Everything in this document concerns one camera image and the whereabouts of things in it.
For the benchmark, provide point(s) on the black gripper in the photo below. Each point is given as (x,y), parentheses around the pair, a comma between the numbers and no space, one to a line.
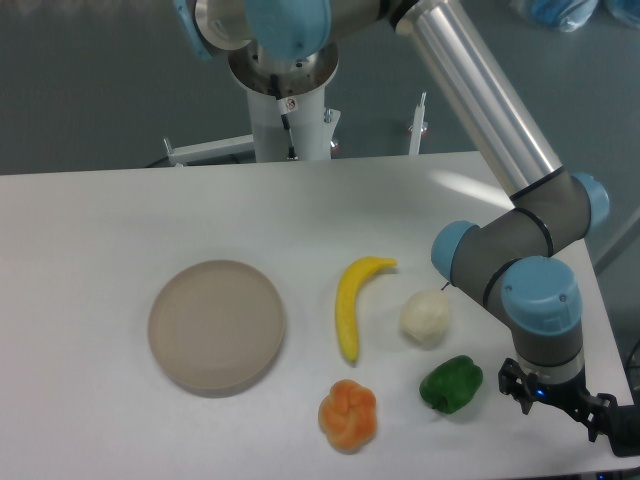
(596,413)

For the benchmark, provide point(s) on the yellow banana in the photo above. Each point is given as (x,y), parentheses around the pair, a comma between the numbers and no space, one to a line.
(349,286)

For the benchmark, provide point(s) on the silver and grey robot arm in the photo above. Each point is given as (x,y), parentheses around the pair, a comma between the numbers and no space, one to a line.
(281,50)

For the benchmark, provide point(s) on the green bell pepper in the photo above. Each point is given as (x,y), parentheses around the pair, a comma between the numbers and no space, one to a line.
(452,385)

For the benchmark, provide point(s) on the orange knotted bread roll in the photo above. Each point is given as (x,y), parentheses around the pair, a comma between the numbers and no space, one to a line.
(348,416)

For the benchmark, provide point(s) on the beige round plate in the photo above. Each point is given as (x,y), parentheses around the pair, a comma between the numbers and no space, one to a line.
(216,328)

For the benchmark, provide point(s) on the blue plastic bag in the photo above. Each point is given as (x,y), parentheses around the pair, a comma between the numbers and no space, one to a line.
(568,15)

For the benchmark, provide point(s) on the white right base bracket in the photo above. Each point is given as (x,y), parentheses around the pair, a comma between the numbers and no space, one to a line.
(418,126)

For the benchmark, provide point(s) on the white base bracket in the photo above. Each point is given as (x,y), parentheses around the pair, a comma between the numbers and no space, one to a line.
(418,126)
(194,153)

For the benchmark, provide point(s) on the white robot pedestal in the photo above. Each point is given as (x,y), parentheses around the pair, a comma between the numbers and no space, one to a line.
(296,127)

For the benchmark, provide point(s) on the white left base bracket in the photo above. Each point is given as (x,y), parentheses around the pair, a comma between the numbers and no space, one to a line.
(194,153)

